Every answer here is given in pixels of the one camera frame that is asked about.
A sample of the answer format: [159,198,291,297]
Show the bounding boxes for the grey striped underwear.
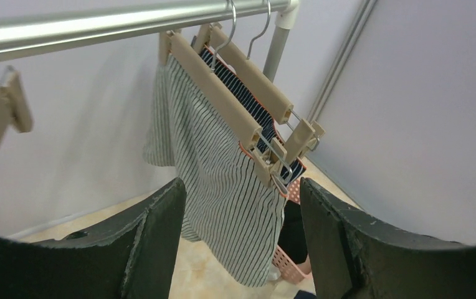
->
[143,57,285,287]

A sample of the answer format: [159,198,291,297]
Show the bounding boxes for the beige hanger holding pinstriped underwear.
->
[193,1,325,163]

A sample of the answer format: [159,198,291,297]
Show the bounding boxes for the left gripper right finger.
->
[300,178,476,298]

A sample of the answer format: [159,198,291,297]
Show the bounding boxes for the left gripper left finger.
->
[0,178,186,298]

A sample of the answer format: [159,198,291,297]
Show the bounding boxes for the metal clothes rack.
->
[0,1,300,63]

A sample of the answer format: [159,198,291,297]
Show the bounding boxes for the pink plastic basket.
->
[272,178,312,284]

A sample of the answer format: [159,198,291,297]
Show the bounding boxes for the navy underwear cream waistband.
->
[294,290,317,299]

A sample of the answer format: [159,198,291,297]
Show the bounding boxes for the navy pinstriped underwear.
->
[215,60,306,183]

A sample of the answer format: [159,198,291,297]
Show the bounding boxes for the beige hanger holding grey underwear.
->
[159,1,292,194]

